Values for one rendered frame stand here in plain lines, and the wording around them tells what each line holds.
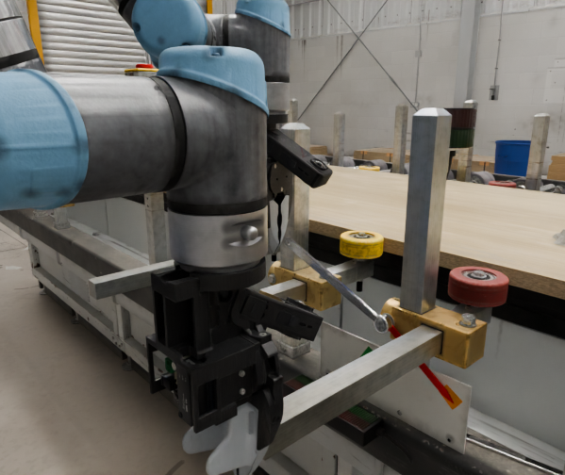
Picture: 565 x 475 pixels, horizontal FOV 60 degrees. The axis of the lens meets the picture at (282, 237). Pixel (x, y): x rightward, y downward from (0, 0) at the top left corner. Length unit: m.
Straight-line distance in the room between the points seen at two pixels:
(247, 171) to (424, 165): 0.35
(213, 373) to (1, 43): 0.27
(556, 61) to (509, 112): 0.88
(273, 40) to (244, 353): 0.46
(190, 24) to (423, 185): 0.34
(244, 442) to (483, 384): 0.59
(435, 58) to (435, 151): 8.29
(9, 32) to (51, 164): 0.15
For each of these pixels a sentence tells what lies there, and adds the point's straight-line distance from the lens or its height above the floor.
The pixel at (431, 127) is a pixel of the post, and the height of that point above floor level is 1.12.
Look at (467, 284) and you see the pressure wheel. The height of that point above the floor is 0.90.
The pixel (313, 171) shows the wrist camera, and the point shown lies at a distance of 0.68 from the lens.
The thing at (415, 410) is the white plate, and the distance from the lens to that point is 0.75.
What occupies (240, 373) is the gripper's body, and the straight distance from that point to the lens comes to 0.39.
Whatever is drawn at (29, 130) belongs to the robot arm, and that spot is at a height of 1.13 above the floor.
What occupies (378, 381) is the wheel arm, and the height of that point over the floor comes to 0.84.
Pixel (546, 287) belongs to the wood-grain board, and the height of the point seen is 0.88.
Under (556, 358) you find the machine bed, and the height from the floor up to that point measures 0.77.
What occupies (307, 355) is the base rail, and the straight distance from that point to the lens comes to 0.91.
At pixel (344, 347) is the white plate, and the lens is 0.79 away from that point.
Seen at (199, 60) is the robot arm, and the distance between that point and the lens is 0.33.
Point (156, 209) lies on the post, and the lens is 1.24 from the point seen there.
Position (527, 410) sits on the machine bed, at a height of 0.66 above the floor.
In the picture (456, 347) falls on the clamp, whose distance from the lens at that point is 0.67.
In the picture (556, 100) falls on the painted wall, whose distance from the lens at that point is 8.10.
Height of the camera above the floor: 1.14
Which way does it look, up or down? 15 degrees down
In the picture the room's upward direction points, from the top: straight up
